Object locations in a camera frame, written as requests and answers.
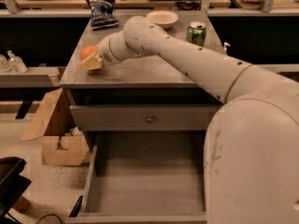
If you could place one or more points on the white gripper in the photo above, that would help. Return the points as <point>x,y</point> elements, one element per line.
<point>105,54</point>

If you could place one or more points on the orange fruit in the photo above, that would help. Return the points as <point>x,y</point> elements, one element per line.
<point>87,51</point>

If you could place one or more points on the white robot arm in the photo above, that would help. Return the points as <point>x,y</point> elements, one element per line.
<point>251,155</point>

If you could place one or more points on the grey top drawer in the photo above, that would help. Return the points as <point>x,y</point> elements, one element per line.
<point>142,117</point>

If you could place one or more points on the grey drawer cabinet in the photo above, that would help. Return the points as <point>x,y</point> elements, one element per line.
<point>166,70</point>

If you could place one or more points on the grey open middle drawer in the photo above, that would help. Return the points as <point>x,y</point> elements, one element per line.
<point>144,178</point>

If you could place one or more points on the blue chip bag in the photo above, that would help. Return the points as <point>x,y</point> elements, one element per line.
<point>102,14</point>

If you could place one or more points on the clear plastic bottle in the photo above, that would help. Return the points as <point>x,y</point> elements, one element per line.
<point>16,63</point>

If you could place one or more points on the white bowl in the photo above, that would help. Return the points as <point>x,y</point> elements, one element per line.
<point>163,18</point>

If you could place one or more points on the cardboard box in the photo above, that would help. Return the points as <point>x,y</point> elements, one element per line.
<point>62,144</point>

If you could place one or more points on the green soda can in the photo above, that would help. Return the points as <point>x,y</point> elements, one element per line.
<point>196,33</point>

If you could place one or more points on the white pump bottle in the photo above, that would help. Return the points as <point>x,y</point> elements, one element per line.
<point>226,46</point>

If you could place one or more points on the black chair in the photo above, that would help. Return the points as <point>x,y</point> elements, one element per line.
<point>12,187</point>

